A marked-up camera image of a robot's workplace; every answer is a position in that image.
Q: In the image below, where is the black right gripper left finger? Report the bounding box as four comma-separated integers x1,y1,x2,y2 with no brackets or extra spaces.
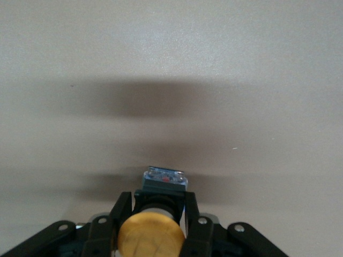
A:
83,191,133,257

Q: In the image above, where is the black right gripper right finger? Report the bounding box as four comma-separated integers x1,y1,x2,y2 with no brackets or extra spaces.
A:
181,191,218,257

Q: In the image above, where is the yellow push button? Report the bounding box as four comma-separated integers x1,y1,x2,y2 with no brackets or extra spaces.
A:
118,165,189,257

